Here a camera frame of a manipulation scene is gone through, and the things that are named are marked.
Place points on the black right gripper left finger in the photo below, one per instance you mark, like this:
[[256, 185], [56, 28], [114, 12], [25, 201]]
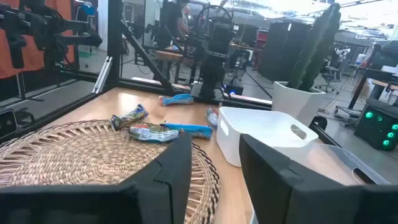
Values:
[[161, 193]]

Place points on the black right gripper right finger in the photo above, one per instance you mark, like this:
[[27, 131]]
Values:
[[280, 199]]

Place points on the blue wrapper granola bar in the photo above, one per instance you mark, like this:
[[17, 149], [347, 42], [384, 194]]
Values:
[[189, 130], [176, 99]]

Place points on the red white wrapper granola bar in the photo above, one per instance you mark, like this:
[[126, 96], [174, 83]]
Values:
[[213, 116]]

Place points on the black background robot arm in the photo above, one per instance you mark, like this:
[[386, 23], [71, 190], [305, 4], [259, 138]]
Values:
[[46, 28]]

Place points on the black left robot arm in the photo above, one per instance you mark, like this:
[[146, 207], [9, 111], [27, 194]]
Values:
[[214, 68]]

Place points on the clear plastic bin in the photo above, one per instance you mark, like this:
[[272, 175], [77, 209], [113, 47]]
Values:
[[326, 161]]

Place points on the white plastic bin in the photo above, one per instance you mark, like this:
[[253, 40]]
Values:
[[258, 127]]

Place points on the round woven straw mat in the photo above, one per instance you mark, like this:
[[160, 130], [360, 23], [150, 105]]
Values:
[[77, 155]]

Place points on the white hexagonal plant pot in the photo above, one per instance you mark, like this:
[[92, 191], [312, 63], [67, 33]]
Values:
[[295, 102]]

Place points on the black computer with green lights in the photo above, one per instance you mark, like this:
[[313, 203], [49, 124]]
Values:
[[373, 130]]

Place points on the black box with blue light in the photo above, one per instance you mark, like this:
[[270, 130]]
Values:
[[233, 90]]

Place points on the grey office chair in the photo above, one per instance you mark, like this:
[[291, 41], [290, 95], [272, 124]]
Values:
[[331, 74]]

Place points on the wooden bench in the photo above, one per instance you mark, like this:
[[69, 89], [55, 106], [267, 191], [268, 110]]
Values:
[[169, 56]]

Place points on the tall black cabinet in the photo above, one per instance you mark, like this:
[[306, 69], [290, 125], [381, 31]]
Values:
[[280, 53]]

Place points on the green cactus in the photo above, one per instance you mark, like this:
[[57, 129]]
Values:
[[311, 56]]

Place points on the black desk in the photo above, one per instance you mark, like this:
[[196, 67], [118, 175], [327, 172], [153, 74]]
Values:
[[373, 74]]

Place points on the red cabinet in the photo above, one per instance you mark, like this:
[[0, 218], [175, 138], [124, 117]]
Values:
[[262, 35]]

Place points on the black box device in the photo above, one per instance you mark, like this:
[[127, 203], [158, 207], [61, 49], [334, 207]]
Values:
[[7, 123]]

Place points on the person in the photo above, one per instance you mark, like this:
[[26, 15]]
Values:
[[174, 18]]

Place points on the orange partition panel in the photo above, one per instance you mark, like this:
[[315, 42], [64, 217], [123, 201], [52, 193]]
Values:
[[31, 59]]

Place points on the silver aluminium rail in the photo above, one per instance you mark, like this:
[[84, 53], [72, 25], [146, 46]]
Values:
[[102, 74]]

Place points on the black aluminium table frame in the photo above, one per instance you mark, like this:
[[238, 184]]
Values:
[[114, 46]]

